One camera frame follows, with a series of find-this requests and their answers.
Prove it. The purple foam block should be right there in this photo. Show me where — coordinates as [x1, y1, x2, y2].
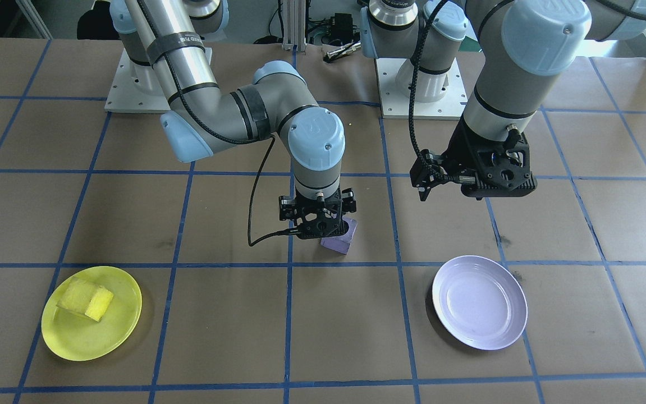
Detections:
[320, 218, 358, 256]

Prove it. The yellow foam block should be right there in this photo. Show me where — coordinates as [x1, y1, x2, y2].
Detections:
[56, 277, 114, 323]

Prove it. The silver metal cylinder tool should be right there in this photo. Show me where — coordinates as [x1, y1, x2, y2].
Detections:
[326, 40, 364, 62]

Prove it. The lavender plate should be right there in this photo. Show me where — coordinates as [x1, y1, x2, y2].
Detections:
[432, 255, 528, 351]

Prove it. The black power box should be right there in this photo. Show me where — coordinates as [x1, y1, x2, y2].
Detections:
[328, 12, 357, 40]

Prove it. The yellow plate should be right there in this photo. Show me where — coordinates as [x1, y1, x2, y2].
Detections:
[41, 265, 143, 361]

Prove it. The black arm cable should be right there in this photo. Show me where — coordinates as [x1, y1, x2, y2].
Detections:
[408, 0, 450, 169]
[135, 0, 304, 247]

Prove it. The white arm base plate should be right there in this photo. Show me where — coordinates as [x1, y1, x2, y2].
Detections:
[104, 48, 214, 114]
[375, 56, 469, 120]

